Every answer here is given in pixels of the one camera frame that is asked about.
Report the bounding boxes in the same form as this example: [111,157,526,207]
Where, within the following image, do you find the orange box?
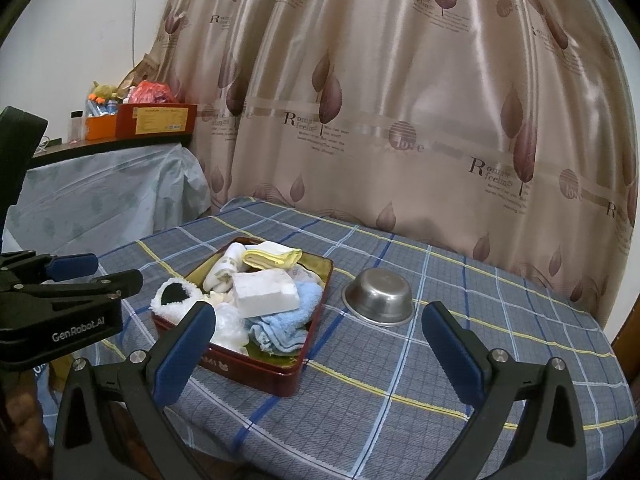
[85,114,117,141]

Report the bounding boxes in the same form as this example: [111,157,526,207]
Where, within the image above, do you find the clear plastic jar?
[67,110,84,144]

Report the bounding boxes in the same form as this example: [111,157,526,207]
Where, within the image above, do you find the blue plaid tablecloth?
[84,197,638,479]

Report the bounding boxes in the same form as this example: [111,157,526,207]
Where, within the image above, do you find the yellow white cloth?
[242,240,303,270]

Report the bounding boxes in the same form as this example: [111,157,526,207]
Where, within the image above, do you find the white fluffy slipper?
[210,302,250,356]
[150,278,203,325]

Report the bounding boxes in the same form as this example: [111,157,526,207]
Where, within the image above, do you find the light blue towel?
[246,283,323,356]

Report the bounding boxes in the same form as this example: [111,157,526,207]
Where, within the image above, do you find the water bottles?
[86,93,119,117]

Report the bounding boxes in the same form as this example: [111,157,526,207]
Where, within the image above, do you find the person's right hand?
[6,372,49,469]

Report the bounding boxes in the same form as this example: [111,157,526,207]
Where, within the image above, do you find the white printed sock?
[202,242,246,294]

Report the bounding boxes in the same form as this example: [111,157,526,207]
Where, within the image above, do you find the stainless steel bowl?
[342,268,414,327]

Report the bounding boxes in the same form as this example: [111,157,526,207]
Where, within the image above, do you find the red cardboard box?
[115,103,198,139]

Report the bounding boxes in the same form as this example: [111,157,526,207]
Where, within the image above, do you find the white foam block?
[232,269,299,318]

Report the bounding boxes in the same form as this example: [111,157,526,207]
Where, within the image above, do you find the cream ruffled cloth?
[207,290,234,307]

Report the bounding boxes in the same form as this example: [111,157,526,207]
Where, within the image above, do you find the dark side shelf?
[28,133,192,169]

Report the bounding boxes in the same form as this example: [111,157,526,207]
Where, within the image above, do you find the red plastic bag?
[128,80,176,104]

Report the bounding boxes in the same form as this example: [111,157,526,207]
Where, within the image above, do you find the red gold tin box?
[151,237,333,396]

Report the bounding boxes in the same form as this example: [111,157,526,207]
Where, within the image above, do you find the beige leaf print curtain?
[126,0,639,323]

